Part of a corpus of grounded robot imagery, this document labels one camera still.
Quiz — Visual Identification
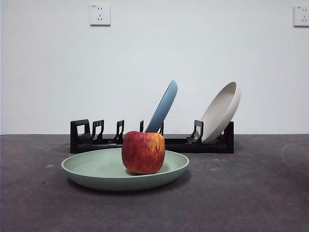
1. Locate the black plate rack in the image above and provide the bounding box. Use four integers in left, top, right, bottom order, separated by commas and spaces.
70, 119, 235, 154

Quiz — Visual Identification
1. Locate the beige plate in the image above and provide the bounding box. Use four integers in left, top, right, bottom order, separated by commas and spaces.
200, 81, 241, 144

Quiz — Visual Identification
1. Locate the blue plate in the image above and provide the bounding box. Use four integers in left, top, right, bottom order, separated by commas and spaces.
144, 79, 179, 133

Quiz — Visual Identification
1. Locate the red yellow apple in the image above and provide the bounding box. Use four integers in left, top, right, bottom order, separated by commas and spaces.
121, 130, 166, 175

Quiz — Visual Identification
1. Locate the white wall socket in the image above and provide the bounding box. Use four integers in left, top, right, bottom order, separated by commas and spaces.
293, 5, 309, 27
89, 3, 112, 27

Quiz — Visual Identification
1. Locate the green plate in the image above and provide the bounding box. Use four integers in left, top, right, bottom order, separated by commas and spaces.
60, 147, 190, 192

